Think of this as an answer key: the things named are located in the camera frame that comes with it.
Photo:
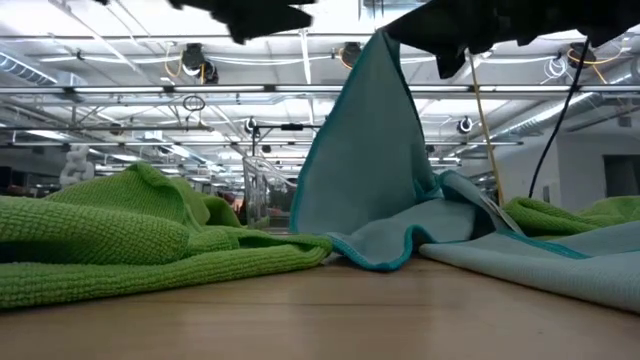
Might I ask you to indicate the silver ventilation duct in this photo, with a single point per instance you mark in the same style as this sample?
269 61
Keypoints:
550 112
25 70

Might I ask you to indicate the black metal gantry frame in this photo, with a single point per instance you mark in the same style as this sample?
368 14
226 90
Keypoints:
292 127

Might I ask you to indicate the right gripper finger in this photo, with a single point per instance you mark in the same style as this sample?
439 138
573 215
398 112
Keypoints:
451 62
435 25

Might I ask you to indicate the blue teal-edged microfiber towel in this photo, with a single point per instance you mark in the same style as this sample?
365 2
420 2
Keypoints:
565 270
370 165

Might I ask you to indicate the clear plastic bin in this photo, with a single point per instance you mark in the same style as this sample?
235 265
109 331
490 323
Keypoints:
262 195

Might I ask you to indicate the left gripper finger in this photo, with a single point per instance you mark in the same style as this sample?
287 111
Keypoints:
260 22

